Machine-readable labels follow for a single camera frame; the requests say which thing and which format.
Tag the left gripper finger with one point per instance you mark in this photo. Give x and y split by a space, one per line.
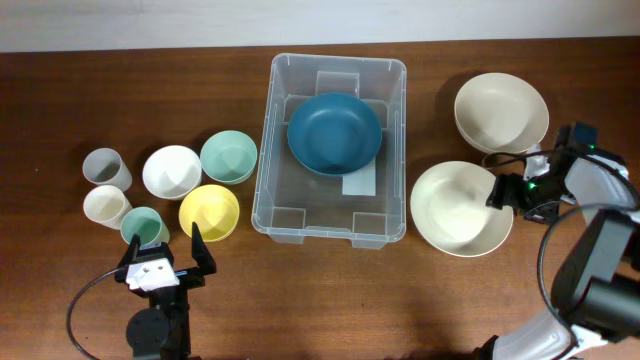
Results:
131 252
200 253

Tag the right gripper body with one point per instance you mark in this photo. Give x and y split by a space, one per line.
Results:
537 197

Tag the green cup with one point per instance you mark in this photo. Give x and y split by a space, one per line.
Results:
147 224

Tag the beige plate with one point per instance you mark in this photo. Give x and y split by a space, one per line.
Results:
499 112

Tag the cream plate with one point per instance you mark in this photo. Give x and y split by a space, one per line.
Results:
448 208

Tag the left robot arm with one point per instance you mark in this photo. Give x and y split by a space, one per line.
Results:
162 330

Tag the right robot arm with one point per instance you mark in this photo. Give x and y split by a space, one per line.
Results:
589 304

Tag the yellow bowl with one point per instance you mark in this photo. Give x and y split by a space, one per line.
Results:
215 210

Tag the cream cup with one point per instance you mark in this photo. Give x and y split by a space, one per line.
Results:
106 205

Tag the white bowl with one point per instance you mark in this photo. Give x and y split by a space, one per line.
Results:
172 172

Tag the grey cup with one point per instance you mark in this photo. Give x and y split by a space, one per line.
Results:
104 166

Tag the green bowl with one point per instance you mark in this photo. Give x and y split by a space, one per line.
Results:
229 157

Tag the clear plastic storage bin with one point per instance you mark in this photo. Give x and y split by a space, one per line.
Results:
291 202

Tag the white label in bin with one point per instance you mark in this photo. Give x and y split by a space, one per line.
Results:
361 182

